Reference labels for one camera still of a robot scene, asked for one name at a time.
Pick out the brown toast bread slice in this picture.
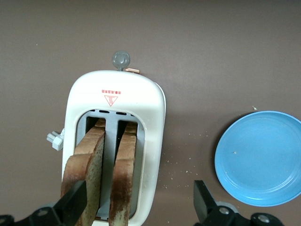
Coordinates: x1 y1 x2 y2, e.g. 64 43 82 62
60 118 106 226
108 122 138 226

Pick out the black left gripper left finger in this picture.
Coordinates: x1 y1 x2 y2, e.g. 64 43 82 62
0 180 87 226

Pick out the grey toaster power plug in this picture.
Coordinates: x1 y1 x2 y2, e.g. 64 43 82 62
46 130 64 151

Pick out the white two-slot toaster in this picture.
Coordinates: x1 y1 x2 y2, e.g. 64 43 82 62
61 50 166 226

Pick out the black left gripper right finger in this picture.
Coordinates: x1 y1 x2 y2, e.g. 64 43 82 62
194 180 285 226

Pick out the blue plate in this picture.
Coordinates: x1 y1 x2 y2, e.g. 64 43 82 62
214 110 301 207

